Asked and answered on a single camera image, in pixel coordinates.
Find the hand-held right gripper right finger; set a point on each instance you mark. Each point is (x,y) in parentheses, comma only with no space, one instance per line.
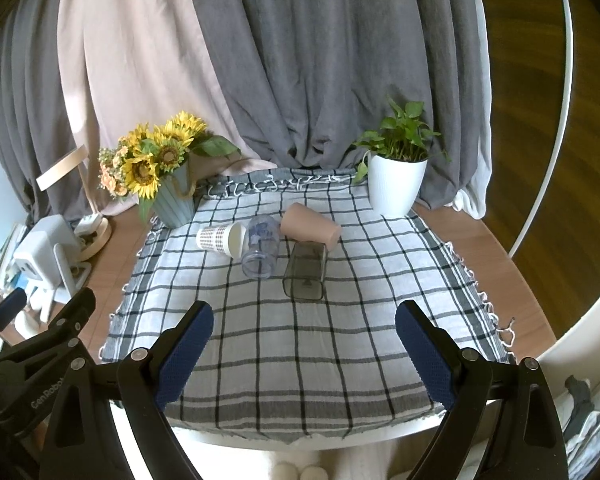
(425,355)

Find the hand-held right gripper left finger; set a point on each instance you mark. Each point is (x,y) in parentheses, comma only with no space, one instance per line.
(185,355)

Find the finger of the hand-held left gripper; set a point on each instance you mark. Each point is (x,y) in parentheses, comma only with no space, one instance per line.
(67,317)
(7,307)

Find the patterned white paper cup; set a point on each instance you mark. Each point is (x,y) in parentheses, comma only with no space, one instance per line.
(217,239)

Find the clear plastic cup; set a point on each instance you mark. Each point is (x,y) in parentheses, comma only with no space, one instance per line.
(260,260)

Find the grey transparent square cup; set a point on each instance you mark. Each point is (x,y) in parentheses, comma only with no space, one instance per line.
(305,272)

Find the pink plastic cup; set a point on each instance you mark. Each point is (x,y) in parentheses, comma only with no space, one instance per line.
(305,225)

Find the stack of books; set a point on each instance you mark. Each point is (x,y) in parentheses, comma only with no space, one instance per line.
(7,255)

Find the white boxy appliance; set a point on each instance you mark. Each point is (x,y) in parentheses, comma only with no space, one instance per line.
(37,250)

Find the grey white plaid cloth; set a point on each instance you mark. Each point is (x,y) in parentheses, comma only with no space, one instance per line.
(280,350)

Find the white power adapter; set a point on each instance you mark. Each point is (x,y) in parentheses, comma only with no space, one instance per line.
(89,222)

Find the blue-green ribbed vase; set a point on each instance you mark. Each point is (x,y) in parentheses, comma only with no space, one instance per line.
(172,205)

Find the wooden desk lamp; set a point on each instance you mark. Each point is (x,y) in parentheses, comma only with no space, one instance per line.
(62,164)

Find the sunflower bouquet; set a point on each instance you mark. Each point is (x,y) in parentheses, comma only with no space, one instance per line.
(142,170)

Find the white sheer curtain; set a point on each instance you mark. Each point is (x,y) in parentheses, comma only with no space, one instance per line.
(472,195)

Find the white ribbed plant pot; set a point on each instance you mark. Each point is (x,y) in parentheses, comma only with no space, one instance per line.
(395,185)

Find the grey white clothing pile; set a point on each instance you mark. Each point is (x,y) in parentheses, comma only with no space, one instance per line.
(587,425)

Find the green leafy plant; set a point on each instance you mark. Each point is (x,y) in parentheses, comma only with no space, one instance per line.
(402,135)

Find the beige curtain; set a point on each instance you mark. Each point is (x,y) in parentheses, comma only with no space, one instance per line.
(140,60)

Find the grey curtain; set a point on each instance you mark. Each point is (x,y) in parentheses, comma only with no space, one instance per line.
(330,60)

